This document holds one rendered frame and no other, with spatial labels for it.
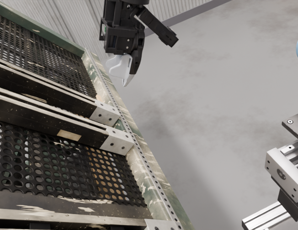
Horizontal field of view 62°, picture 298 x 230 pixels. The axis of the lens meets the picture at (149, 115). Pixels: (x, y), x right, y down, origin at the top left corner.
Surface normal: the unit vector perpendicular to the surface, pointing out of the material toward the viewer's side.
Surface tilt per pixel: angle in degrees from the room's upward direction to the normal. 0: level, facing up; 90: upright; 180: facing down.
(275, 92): 0
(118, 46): 90
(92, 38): 90
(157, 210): 34
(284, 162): 0
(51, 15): 90
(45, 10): 90
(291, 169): 0
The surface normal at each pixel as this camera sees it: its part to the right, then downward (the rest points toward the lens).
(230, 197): -0.25, -0.69
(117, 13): 0.34, 0.60
